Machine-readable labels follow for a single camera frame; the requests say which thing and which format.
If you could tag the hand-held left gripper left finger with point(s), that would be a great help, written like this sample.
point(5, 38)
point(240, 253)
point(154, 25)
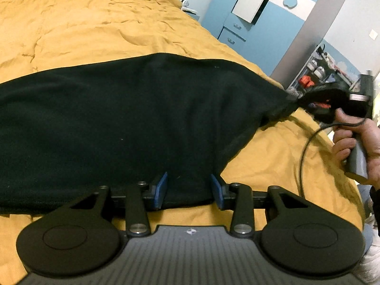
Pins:
point(161, 190)

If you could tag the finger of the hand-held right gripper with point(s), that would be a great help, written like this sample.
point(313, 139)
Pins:
point(292, 93)

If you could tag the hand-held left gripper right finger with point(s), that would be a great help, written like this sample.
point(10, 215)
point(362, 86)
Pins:
point(216, 190)

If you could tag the black pants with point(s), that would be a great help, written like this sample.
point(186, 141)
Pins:
point(118, 109)

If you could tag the person's right hand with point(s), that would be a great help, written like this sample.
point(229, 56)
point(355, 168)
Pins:
point(341, 145)

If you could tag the red item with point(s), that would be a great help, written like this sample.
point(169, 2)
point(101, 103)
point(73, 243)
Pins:
point(306, 82)

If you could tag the open shelf unit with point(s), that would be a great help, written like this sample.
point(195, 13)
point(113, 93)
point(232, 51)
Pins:
point(323, 65)

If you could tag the blue drawer cabinet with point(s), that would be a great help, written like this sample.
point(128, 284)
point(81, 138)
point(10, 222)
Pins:
point(234, 29)

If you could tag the white bedside item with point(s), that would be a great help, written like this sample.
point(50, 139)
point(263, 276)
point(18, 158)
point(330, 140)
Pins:
point(187, 6)

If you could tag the yellow bed blanket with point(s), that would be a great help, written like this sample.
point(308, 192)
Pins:
point(74, 29)

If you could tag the white wall switch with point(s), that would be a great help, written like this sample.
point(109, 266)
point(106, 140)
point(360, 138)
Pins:
point(373, 34)

